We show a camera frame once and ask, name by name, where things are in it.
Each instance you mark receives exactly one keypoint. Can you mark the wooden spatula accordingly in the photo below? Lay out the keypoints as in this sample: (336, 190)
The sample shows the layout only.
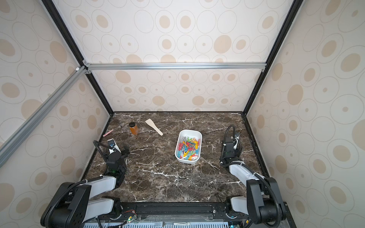
(152, 124)

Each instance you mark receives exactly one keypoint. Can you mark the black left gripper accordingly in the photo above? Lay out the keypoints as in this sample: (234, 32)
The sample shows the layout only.
(125, 152)

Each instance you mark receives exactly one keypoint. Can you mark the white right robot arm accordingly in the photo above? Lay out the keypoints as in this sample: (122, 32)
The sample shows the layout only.
(263, 203)

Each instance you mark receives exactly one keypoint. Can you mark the white plastic storage box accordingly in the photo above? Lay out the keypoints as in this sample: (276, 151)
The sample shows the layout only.
(188, 147)

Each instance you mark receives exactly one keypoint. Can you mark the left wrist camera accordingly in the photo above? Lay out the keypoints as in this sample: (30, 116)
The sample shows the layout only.
(113, 147)

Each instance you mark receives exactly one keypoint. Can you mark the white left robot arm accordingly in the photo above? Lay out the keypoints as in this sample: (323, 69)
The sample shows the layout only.
(72, 204)

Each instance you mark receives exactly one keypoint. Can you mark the amber jar black lid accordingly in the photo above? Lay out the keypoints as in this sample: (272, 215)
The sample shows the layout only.
(133, 128)

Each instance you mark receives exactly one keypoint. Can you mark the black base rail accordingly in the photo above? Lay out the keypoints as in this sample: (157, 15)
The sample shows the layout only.
(149, 215)

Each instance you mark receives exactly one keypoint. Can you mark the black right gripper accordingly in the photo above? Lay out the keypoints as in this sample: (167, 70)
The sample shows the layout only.
(229, 145)

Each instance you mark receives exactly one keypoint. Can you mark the left diagonal aluminium rail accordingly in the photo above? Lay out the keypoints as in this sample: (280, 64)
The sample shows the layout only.
(19, 136)

